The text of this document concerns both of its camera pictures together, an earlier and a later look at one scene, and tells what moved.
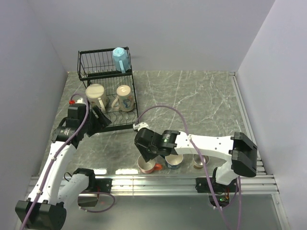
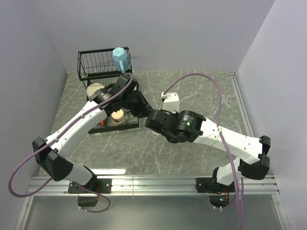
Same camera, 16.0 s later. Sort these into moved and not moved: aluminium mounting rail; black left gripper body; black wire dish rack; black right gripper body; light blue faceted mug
Moved: black right gripper body; black left gripper body
Not moved: black wire dish rack; light blue faceted mug; aluminium mounting rail
